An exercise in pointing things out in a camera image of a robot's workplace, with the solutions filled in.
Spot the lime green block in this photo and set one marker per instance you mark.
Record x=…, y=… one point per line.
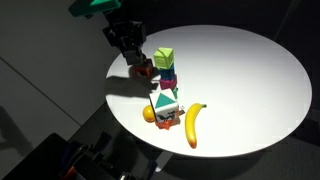
x=164, y=59

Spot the orange red toy piece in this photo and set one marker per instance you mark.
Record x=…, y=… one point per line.
x=165, y=125

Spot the orange fruit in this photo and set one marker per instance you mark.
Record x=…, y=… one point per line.
x=148, y=114

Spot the magenta block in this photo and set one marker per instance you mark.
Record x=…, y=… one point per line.
x=167, y=82

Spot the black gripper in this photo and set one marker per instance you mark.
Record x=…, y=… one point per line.
x=126, y=35

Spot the yellow banana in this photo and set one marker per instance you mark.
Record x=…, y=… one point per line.
x=190, y=126

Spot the white table base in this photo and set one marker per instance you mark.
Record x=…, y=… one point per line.
x=164, y=161

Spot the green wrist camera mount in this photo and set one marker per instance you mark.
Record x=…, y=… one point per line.
x=96, y=6

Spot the white cube with teal triangle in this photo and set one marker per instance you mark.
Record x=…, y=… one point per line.
x=163, y=103

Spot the blue block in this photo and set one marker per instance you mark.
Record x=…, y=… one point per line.
x=167, y=72

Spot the orange cube with holes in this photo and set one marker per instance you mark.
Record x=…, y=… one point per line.
x=146, y=70

